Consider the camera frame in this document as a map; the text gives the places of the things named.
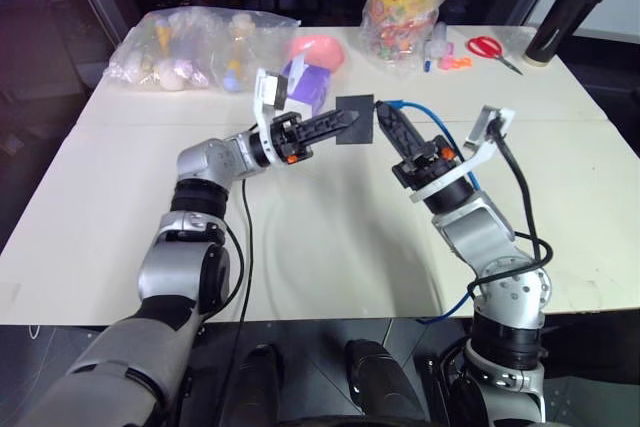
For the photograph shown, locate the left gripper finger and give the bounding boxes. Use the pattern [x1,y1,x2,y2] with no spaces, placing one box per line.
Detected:
[299,109,360,138]
[304,119,358,149]

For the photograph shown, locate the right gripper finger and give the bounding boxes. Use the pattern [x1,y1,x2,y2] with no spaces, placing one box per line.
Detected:
[382,102,427,159]
[375,102,414,163]

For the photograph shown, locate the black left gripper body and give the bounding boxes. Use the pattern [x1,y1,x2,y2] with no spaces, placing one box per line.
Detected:
[269,113,314,166]

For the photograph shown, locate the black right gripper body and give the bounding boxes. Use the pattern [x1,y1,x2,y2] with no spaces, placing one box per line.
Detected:
[391,135,464,191]

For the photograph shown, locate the small black box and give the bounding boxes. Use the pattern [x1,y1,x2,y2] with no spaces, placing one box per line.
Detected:
[334,93,377,146]

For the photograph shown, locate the blue Ethernet cable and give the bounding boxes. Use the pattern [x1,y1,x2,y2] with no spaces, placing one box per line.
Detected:
[385,98,485,326]

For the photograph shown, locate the purple and white toy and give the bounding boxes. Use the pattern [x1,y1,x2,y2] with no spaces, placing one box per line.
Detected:
[278,54,335,117]

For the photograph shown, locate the pink plastic bowl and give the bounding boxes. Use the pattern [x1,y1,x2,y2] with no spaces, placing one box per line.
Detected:
[283,35,347,72]

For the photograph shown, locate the pink and orange toy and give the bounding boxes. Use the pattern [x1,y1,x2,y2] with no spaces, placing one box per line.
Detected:
[436,53,474,73]

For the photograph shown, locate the red scissors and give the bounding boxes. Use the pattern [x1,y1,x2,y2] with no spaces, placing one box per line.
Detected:
[466,35,525,77]

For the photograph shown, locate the bagged jar with orange lid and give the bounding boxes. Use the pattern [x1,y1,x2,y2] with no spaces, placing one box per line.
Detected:
[358,0,452,82]

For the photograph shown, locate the clear bag of toys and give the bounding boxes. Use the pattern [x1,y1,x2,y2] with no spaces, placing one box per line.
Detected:
[102,7,302,95]

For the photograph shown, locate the tall black bottle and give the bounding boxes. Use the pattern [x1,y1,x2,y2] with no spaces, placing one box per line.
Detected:
[523,0,611,69]

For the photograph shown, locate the dark rounded shape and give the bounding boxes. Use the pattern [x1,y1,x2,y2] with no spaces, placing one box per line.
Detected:
[343,338,416,421]

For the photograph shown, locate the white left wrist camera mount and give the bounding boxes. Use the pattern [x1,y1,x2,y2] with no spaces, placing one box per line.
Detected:
[251,66,302,167]

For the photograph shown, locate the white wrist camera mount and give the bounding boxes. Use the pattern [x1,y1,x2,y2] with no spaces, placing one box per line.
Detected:
[408,105,516,204]
[251,66,302,167]

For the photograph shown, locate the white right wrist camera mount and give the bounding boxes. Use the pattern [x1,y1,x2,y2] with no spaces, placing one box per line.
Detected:
[408,105,516,204]

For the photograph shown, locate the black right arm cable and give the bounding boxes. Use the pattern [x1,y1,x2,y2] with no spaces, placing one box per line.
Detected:
[466,114,555,301]

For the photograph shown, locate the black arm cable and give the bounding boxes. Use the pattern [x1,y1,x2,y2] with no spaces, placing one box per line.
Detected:
[219,174,257,427]
[466,114,555,301]

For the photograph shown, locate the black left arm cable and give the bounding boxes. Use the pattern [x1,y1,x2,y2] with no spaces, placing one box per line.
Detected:
[219,174,257,427]

